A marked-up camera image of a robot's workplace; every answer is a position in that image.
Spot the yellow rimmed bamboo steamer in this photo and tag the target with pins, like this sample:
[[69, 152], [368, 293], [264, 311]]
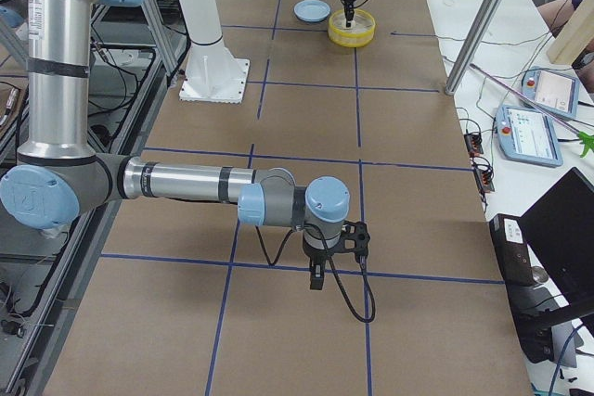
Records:
[[350, 40]]

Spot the light blue plate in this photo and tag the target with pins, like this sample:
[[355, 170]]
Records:
[[311, 11]]

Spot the brown paper table cover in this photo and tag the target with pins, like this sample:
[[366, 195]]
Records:
[[184, 300]]

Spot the black orange connector box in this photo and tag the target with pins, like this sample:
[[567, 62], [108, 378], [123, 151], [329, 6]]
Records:
[[483, 176], [474, 143]]

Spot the near teach pendant tablet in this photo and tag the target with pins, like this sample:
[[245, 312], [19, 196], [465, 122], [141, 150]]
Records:
[[526, 135]]

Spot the teach pendant tablet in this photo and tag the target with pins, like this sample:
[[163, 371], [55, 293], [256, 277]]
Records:
[[526, 135], [552, 90]]

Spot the far teach pendant tablet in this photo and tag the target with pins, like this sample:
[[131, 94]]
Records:
[[552, 90]]

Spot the black laptop computer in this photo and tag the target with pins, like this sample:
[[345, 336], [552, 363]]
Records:
[[543, 241]]

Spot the wooden beam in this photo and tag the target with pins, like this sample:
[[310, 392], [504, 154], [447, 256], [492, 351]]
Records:
[[574, 37]]

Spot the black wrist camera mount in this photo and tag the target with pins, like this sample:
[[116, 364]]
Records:
[[354, 238]]

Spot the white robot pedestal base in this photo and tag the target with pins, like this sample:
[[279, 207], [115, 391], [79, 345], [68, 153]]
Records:
[[212, 73]]

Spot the aluminium frame post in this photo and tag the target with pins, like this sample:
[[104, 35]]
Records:
[[476, 33]]

